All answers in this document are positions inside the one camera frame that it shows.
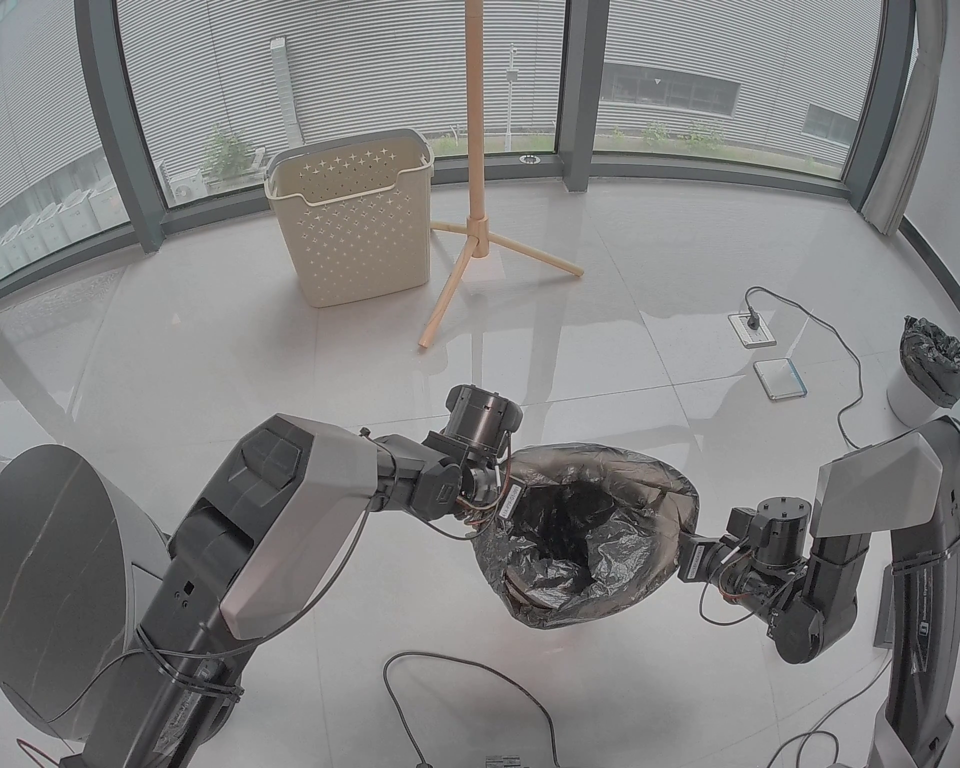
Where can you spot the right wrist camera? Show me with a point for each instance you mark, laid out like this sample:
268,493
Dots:
741,521

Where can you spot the pale grey curtain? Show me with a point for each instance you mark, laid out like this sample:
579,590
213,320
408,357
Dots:
904,112

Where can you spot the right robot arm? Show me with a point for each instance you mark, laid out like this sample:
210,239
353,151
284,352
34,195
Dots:
877,487

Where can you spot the window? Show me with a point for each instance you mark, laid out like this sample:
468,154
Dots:
585,75

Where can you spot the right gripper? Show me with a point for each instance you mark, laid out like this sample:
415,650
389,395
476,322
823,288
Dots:
697,561

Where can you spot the round dark grey table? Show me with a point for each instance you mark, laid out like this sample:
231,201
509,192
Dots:
52,562

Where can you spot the black power adapter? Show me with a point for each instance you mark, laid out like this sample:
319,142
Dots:
883,630

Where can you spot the cream perforated plastic basket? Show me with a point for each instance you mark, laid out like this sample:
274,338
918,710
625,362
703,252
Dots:
352,240

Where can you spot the black plastic bag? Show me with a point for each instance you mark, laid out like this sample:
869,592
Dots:
926,360
570,525

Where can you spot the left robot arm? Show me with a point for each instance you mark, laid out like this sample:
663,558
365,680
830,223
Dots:
300,495

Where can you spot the wooden coat rack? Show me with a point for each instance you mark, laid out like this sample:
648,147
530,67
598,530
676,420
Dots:
478,112

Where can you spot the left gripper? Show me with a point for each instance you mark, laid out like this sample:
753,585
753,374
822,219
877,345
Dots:
510,506

